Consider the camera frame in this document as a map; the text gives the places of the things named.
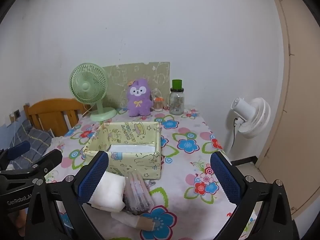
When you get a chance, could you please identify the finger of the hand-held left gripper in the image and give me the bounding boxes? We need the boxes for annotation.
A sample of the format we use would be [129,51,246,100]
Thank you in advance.
[0,141,31,170]
[0,149,63,184]

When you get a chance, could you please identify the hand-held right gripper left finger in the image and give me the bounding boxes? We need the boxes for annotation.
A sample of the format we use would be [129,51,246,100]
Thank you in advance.
[26,151,110,240]

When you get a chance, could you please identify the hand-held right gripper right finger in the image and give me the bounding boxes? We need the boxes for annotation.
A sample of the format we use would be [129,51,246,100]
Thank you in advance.
[210,151,294,240]

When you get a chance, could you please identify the white towel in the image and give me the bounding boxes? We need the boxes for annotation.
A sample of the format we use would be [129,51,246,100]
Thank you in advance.
[89,171,126,212]

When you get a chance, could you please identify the clear plastic pack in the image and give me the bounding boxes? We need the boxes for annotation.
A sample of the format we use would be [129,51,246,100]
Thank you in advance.
[124,171,153,215]

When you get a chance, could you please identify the white cloth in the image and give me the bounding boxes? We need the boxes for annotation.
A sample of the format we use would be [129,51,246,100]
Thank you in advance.
[111,211,157,232]

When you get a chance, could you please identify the yellow fabric storage box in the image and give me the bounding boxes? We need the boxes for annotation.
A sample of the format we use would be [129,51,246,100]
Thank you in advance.
[83,121,162,180]

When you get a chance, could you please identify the person's left forearm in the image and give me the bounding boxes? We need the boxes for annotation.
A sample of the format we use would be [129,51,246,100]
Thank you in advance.
[9,209,27,237]

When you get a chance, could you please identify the grey plaid pillow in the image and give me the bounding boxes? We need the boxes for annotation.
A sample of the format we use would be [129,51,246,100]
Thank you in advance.
[0,120,54,170]

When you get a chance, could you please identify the wooden headboard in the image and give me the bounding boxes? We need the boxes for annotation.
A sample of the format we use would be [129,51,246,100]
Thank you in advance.
[24,98,97,137]

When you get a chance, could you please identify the white standing fan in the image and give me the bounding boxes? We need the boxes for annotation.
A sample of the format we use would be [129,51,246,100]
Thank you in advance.
[224,97,271,158]

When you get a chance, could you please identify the green desk fan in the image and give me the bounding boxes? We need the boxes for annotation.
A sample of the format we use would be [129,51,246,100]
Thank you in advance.
[69,62,117,122]

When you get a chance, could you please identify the purple plush toy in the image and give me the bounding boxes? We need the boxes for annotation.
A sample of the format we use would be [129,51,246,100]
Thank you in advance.
[126,78,153,117]

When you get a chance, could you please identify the glass jar with green lid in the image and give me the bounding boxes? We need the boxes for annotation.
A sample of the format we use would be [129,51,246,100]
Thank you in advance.
[169,79,185,115]

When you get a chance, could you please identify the cotton swab container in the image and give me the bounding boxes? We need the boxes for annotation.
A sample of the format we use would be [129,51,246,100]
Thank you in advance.
[153,97,164,112]

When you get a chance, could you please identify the beige door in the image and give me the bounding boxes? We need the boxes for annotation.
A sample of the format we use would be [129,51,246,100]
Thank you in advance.
[257,0,320,223]

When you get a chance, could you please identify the white fan cord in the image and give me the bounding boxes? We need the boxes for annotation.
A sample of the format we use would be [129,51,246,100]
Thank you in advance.
[84,104,97,117]

